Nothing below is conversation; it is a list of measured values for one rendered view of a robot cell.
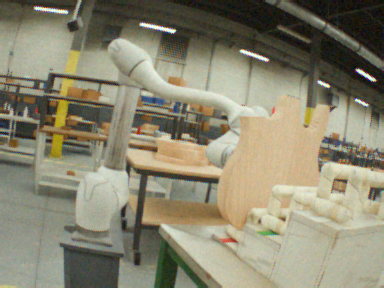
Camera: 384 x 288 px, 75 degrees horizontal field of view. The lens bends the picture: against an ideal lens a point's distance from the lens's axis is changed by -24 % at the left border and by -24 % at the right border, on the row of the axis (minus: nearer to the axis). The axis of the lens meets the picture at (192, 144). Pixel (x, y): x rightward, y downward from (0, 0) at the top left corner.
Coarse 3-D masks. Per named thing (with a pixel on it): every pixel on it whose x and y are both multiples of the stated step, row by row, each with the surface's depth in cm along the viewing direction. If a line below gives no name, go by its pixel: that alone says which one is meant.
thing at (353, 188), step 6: (348, 180) 50; (354, 180) 49; (360, 180) 48; (348, 186) 50; (354, 186) 49; (360, 186) 49; (348, 192) 49; (354, 192) 49; (348, 198) 49; (354, 198) 49; (342, 204) 51; (348, 204) 49; (354, 204) 49; (348, 210) 49; (354, 210) 49; (348, 222) 49
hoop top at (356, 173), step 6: (354, 174) 49; (360, 174) 48; (366, 174) 49; (372, 174) 50; (378, 174) 52; (366, 180) 49; (372, 180) 50; (378, 180) 51; (372, 186) 52; (378, 186) 53
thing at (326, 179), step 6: (324, 174) 57; (330, 174) 56; (324, 180) 56; (330, 180) 56; (318, 186) 58; (324, 186) 56; (330, 186) 56; (318, 192) 57; (324, 192) 56; (330, 192) 56; (318, 198) 57; (324, 198) 56
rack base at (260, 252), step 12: (252, 228) 71; (264, 228) 72; (240, 240) 75; (252, 240) 70; (264, 240) 66; (276, 240) 63; (240, 252) 73; (252, 252) 69; (264, 252) 65; (276, 252) 61; (252, 264) 68; (264, 264) 63; (264, 276) 62
